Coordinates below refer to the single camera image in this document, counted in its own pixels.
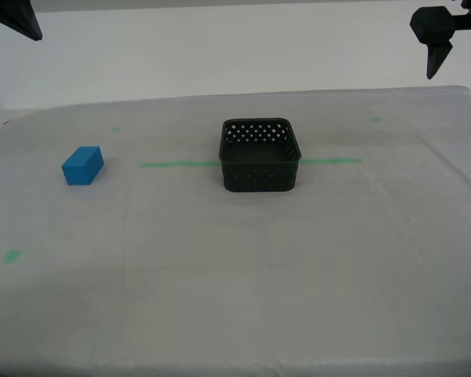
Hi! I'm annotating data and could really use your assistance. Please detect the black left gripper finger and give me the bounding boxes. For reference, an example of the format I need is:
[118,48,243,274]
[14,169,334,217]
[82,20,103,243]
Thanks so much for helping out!
[0,0,44,42]

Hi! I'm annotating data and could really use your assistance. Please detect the long green tape strip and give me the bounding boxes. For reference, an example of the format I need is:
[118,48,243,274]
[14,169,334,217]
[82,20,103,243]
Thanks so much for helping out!
[140,157,363,169]

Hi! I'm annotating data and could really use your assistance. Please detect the white woven table cloth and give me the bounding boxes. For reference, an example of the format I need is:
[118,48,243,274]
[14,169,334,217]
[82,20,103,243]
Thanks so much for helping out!
[0,85,471,377]

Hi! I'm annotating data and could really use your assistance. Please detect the blue rectangular block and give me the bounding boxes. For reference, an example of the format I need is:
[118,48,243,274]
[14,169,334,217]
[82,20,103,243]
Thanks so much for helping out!
[61,146,105,186]

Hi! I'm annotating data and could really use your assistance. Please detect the black perforated plastic basket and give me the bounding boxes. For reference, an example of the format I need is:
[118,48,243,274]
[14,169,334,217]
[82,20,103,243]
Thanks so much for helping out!
[218,116,303,194]

